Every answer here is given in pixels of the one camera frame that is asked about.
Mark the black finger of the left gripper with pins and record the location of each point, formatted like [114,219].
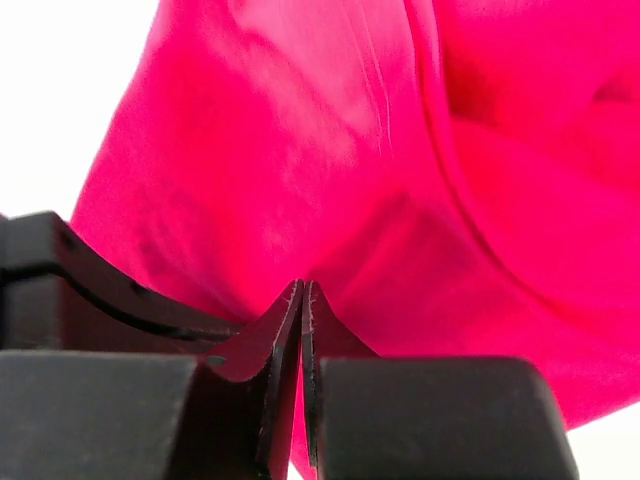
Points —
[59,294]

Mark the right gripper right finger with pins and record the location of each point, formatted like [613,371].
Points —
[438,417]

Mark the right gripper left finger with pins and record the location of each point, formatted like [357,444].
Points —
[93,415]

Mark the crimson red t shirt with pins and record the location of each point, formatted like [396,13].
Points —
[460,177]

